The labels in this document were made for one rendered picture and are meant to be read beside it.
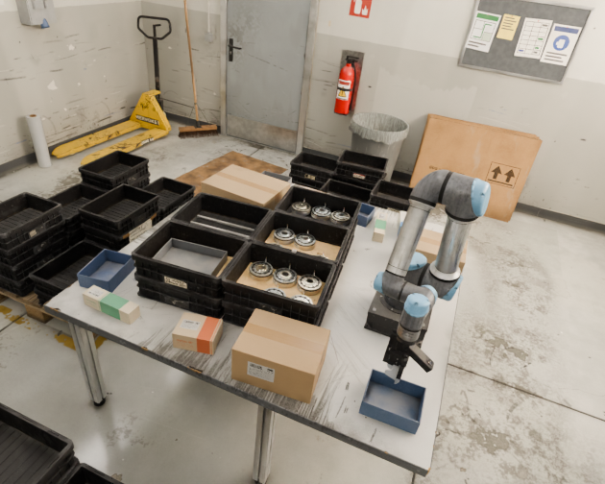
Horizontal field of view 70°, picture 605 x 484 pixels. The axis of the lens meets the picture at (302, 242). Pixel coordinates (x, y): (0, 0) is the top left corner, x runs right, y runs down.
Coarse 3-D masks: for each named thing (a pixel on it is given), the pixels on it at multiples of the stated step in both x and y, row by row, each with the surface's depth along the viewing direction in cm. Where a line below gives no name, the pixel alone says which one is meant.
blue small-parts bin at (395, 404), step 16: (368, 384) 157; (384, 384) 160; (400, 384) 157; (416, 384) 154; (368, 400) 155; (384, 400) 156; (400, 400) 156; (416, 400) 157; (368, 416) 150; (384, 416) 147; (400, 416) 144; (416, 416) 152; (416, 432) 146
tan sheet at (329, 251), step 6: (270, 234) 215; (270, 240) 211; (282, 246) 208; (288, 246) 209; (294, 246) 209; (318, 246) 211; (324, 246) 212; (330, 246) 212; (336, 246) 213; (306, 252) 206; (312, 252) 207; (318, 252) 207; (324, 252) 208; (330, 252) 208; (336, 252) 209; (330, 258) 204
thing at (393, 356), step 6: (396, 330) 151; (390, 336) 149; (396, 336) 148; (390, 342) 152; (396, 342) 149; (402, 342) 146; (408, 342) 145; (414, 342) 146; (390, 348) 152; (396, 348) 150; (402, 348) 149; (384, 354) 151; (390, 354) 150; (396, 354) 149; (402, 354) 149; (384, 360) 152; (390, 360) 151; (396, 360) 150; (402, 360) 149
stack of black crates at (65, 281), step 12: (84, 240) 270; (72, 252) 264; (84, 252) 273; (96, 252) 270; (48, 264) 250; (60, 264) 259; (72, 264) 266; (84, 264) 268; (36, 276) 245; (48, 276) 252; (60, 276) 257; (72, 276) 258; (36, 288) 244; (48, 288) 241; (60, 288) 234; (48, 300) 247
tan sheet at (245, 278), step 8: (248, 272) 189; (240, 280) 184; (248, 280) 184; (256, 280) 185; (272, 280) 186; (264, 288) 181; (280, 288) 182; (288, 288) 183; (296, 288) 184; (288, 296) 179; (312, 296) 181
